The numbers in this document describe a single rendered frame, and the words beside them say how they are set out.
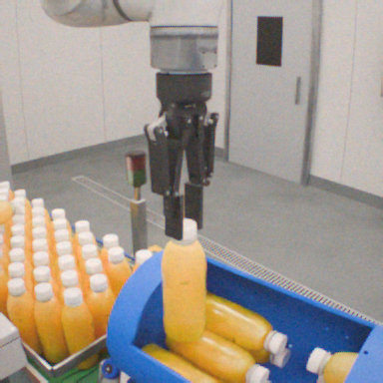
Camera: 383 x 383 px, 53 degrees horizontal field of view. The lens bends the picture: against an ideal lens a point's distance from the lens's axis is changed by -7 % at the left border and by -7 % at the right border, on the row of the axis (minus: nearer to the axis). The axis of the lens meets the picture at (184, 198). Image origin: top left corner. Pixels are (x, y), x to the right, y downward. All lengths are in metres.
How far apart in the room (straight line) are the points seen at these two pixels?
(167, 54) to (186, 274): 0.32
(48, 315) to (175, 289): 0.39
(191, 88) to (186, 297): 0.31
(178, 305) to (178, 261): 0.08
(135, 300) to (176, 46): 0.42
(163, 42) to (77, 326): 0.63
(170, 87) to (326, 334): 0.54
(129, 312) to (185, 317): 0.10
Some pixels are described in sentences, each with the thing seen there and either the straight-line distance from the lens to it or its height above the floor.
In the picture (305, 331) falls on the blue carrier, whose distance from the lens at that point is 0.83.
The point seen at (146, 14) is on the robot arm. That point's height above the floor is 1.65.
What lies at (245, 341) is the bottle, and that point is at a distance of 0.76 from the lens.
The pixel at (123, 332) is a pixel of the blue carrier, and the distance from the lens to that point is 0.72.
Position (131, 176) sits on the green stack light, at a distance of 1.27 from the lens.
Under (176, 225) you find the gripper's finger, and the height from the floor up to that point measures 1.36.
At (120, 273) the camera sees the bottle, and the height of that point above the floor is 1.06.
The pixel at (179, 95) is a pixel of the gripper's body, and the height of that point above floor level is 1.54.
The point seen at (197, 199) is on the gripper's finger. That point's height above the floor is 1.38.
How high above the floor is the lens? 1.62
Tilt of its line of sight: 23 degrees down
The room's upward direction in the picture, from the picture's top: straight up
